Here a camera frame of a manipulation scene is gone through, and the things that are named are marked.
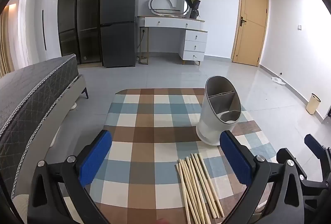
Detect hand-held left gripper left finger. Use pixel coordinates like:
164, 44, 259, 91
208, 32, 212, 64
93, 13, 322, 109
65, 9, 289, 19
27, 130, 113, 224

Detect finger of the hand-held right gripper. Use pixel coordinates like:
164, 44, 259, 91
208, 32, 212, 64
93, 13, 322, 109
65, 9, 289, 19
304, 133, 331, 180
297, 174, 331, 215

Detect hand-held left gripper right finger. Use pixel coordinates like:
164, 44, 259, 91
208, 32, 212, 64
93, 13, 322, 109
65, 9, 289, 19
220, 130, 307, 224

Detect grey utensil holder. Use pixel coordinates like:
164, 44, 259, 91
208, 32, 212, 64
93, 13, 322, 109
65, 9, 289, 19
196, 75, 242, 146

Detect bunch of wooden chopsticks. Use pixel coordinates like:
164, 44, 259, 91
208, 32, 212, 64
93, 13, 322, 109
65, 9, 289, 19
176, 153, 225, 224

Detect cream trash bin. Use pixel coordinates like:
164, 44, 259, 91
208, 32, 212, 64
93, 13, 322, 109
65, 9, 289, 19
306, 93, 321, 114

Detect checkered tablecloth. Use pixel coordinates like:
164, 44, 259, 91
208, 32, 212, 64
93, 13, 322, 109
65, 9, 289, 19
55, 88, 277, 224

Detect grey quilted mattress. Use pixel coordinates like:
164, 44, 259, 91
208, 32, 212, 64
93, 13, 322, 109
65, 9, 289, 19
0, 54, 79, 199

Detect white vanity desk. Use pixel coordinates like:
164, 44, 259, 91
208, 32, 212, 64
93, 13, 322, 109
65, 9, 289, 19
137, 15, 208, 66

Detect white wardrobe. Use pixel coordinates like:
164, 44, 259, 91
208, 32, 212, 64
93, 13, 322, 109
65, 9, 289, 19
26, 0, 62, 62

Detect beige curtain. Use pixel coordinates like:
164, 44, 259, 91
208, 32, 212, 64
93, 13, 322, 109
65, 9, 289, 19
0, 4, 16, 77

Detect yellow wooden door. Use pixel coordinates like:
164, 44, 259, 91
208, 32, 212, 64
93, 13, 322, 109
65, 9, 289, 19
231, 0, 269, 67

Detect dark glass cabinet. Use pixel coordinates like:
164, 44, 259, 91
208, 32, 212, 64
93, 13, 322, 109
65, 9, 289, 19
57, 0, 104, 66

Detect dark grey refrigerator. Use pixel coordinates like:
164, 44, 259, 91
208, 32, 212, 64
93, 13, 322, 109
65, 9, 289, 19
100, 0, 140, 68

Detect black wrapped flower bouquet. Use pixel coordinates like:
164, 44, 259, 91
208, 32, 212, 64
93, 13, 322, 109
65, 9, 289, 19
184, 0, 201, 19

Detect oval vanity mirror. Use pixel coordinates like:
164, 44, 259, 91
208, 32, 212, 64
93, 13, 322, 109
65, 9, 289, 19
148, 0, 190, 18

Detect black power cable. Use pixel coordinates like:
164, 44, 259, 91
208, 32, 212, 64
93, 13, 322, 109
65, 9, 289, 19
137, 29, 148, 64

